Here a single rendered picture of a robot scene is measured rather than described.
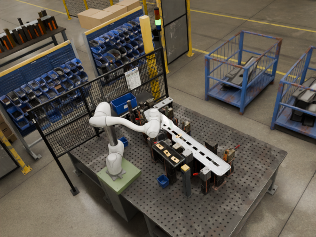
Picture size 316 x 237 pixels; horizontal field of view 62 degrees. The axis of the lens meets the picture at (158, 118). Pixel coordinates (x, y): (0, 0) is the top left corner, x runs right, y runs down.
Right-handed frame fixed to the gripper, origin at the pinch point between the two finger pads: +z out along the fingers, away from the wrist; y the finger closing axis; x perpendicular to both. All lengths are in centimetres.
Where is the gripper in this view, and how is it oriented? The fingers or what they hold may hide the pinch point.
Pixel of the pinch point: (159, 141)
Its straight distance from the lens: 273.8
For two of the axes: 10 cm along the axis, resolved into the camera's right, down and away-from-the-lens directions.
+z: 1.2, 7.5, 6.5
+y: 7.8, -4.8, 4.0
